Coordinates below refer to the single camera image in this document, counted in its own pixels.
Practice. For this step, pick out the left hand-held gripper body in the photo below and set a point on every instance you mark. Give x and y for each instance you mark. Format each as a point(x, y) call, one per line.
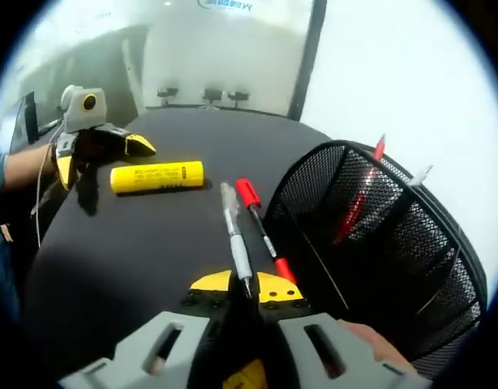
point(80, 113)

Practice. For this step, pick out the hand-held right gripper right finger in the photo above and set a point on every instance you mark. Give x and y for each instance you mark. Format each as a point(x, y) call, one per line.
point(354, 364)

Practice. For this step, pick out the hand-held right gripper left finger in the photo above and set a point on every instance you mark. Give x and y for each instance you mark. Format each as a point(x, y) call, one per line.
point(123, 364)

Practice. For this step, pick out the yellow glue stick black print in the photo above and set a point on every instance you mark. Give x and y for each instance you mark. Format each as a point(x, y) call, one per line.
point(155, 177)

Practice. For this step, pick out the red-capped pen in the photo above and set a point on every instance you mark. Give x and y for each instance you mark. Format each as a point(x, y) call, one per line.
point(249, 194)

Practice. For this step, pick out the clear pen grey grip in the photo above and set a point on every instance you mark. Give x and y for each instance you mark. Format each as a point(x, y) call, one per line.
point(237, 243)

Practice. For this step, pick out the black mesh holder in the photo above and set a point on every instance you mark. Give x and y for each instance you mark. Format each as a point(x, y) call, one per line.
point(427, 243)

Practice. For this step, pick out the white pen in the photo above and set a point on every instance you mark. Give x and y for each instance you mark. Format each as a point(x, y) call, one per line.
point(419, 176)

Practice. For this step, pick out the red pen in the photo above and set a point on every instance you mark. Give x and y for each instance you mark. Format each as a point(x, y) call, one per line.
point(379, 148)

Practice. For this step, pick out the person's right hand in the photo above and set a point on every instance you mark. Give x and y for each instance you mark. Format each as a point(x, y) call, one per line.
point(379, 348)

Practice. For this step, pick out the black upright panel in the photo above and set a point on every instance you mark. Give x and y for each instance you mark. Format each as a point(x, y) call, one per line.
point(31, 117)

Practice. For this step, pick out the black office chair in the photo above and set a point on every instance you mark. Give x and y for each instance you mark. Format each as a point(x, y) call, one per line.
point(239, 96)
point(213, 95)
point(168, 92)

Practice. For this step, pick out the black partition frame post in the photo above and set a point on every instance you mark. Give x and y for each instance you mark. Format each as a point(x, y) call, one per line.
point(307, 61)

